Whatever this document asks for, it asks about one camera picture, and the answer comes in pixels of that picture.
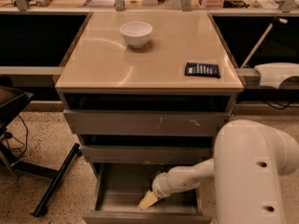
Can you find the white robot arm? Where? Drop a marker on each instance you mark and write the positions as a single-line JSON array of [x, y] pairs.
[[248, 158]]

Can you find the white ceramic bowl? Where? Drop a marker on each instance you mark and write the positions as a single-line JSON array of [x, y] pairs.
[[136, 33]]

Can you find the grey top drawer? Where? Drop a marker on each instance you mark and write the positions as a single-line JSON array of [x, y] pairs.
[[150, 115]]

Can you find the grey bottom drawer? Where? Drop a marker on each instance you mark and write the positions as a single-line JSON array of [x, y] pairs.
[[120, 188]]

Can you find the white stick with black tip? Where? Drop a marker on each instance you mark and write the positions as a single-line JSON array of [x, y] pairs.
[[262, 38]]

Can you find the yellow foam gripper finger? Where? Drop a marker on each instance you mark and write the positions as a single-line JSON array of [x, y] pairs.
[[148, 200]]

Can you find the grey drawer cabinet with counter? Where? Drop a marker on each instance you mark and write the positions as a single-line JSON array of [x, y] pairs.
[[103, 63]]

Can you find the black stand with tray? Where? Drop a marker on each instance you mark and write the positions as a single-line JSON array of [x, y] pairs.
[[12, 103]]

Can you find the grey drawer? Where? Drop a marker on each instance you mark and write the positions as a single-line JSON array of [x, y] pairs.
[[150, 115], [120, 188], [145, 149]]

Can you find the grey middle drawer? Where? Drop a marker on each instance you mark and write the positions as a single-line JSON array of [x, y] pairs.
[[145, 149]]

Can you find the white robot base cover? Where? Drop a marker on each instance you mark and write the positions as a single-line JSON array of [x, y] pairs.
[[274, 74]]

